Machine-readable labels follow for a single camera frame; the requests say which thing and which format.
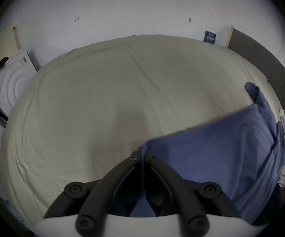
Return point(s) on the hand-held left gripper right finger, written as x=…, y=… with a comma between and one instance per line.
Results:
x=179, y=196

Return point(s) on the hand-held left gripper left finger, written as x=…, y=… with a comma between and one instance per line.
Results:
x=100, y=196

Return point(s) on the blue shirt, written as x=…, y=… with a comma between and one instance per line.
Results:
x=221, y=157

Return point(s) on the grey padded headboard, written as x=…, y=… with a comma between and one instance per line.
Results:
x=268, y=68

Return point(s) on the cream foam pillow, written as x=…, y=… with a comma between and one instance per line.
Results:
x=2, y=46

